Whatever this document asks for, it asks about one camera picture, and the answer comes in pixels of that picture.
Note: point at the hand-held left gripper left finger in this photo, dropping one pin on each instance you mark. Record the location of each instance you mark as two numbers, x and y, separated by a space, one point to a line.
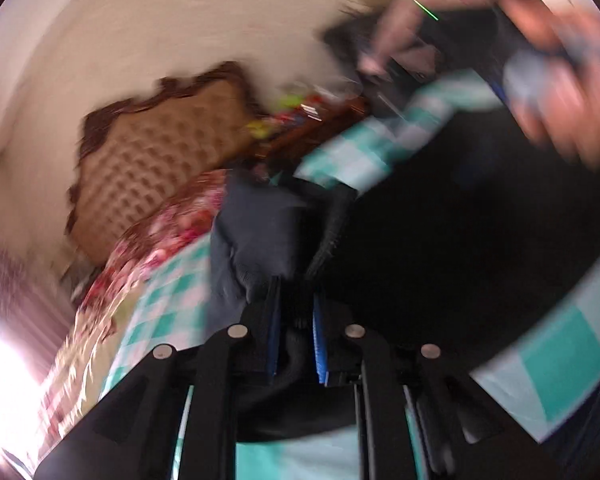
275 320

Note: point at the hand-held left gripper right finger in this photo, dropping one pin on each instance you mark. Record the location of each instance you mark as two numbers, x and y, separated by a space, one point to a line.
320 340

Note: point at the black pants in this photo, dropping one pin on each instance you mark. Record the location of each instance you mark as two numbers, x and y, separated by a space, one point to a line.
455 260

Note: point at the person's right hand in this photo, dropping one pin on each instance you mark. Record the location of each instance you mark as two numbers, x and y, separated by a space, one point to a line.
580 110

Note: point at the black leather sofa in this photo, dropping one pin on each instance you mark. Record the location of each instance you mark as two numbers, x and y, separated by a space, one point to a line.
350 35

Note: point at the floral quilt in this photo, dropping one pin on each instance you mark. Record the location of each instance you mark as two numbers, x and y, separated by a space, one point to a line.
170 225

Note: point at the dark wooden nightstand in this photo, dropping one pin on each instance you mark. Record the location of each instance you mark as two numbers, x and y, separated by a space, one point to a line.
325 120

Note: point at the tufted leather wooden headboard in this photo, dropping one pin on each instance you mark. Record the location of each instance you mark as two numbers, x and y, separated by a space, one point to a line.
150 160

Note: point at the teal white checked cloth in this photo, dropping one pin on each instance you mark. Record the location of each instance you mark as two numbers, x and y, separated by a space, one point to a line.
560 360

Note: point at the pink curtain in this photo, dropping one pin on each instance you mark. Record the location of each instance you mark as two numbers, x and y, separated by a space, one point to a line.
10 285

